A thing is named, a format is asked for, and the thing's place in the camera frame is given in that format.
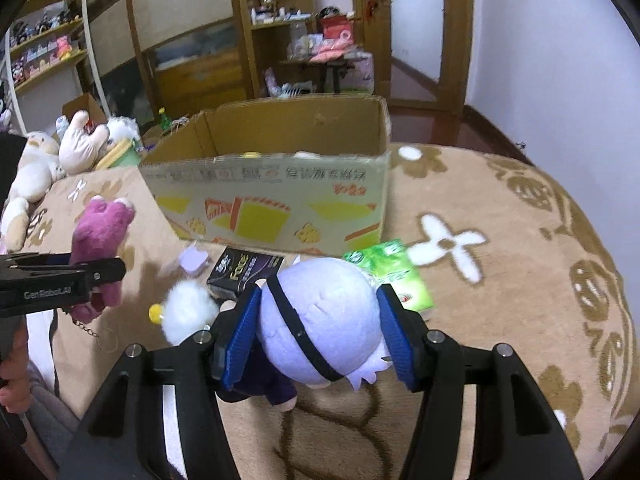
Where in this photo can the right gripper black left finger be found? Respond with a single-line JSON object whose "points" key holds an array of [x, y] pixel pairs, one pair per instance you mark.
{"points": [[122, 433]]}

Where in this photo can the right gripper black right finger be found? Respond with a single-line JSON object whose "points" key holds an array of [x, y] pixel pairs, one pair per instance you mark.
{"points": [[516, 435]]}

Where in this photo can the pink plush bear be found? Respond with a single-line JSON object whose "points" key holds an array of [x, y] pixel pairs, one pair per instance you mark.
{"points": [[100, 230]]}

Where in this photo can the white fluffy pompom plush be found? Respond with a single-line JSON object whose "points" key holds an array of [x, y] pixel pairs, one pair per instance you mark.
{"points": [[188, 308]]}

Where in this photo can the green tissue pack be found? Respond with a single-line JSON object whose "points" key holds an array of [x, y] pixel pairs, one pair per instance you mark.
{"points": [[389, 263]]}

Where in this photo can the person's left hand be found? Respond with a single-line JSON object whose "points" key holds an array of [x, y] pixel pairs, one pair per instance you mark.
{"points": [[15, 394]]}

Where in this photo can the person's grey trouser leg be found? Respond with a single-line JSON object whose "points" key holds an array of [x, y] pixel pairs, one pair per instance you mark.
{"points": [[50, 426]]}

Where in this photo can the large white bear plush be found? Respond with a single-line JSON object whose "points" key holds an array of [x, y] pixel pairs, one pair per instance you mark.
{"points": [[38, 169]]}

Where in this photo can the pale pink plush toy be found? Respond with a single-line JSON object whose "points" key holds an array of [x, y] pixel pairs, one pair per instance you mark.
{"points": [[79, 150]]}

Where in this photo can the green yellow plush toy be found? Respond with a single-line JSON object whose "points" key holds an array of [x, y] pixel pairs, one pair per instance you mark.
{"points": [[124, 154]]}

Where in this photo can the small purple sponge in bag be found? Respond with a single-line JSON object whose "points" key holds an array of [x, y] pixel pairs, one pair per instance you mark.
{"points": [[193, 260]]}

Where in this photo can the brown cardboard box on floor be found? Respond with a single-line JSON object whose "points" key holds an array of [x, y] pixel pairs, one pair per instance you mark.
{"points": [[88, 103]]}

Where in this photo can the black tissue packet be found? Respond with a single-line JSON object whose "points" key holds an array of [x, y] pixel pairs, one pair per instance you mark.
{"points": [[237, 268]]}

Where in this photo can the green glass bottle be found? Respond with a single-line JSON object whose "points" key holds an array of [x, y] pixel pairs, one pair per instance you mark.
{"points": [[165, 121]]}

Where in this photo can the white toy display shelf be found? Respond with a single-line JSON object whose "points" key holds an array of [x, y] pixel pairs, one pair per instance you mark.
{"points": [[47, 38]]}

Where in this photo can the wooden wardrobe cabinet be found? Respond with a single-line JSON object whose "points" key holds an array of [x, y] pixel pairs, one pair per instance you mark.
{"points": [[180, 56]]}

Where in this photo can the open cardboard box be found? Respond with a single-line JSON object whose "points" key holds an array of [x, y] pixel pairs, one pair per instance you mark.
{"points": [[306, 174]]}

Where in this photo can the black side table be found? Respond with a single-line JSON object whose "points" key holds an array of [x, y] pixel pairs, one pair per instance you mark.
{"points": [[337, 67]]}

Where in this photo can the wooden door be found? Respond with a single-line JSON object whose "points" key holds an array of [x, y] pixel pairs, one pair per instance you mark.
{"points": [[421, 50]]}

